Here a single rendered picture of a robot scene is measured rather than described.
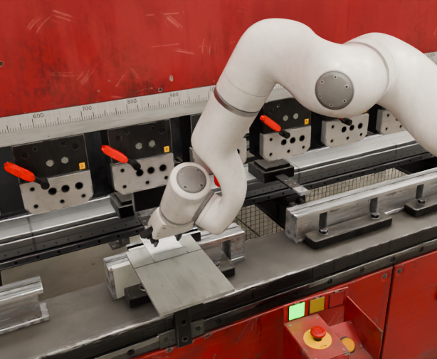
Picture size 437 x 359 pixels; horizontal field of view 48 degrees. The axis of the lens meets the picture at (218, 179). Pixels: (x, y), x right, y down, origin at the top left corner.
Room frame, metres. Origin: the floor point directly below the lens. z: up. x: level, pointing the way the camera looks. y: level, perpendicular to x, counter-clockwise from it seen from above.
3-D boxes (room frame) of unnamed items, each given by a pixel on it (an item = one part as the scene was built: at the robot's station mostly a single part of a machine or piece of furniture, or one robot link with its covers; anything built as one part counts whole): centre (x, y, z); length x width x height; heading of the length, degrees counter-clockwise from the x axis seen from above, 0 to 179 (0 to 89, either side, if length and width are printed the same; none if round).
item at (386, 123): (1.44, -0.53, 1.26); 0.15 x 0.09 x 0.17; 115
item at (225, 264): (1.08, 0.11, 0.89); 0.30 x 0.05 x 0.03; 115
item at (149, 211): (1.11, 0.17, 1.13); 0.10 x 0.02 x 0.10; 115
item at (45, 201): (1.02, 0.37, 1.26); 0.15 x 0.09 x 0.17; 115
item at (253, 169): (1.47, -0.21, 1.01); 0.26 x 0.12 x 0.05; 25
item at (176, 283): (0.98, 0.11, 1.00); 0.26 x 0.18 x 0.01; 25
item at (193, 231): (1.12, 0.15, 0.98); 0.20 x 0.03 x 0.03; 115
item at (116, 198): (1.26, 0.23, 1.01); 0.26 x 0.12 x 0.05; 25
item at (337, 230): (1.31, -0.40, 0.89); 0.30 x 0.05 x 0.03; 115
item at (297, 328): (0.99, -0.28, 0.75); 0.20 x 0.16 x 0.18; 110
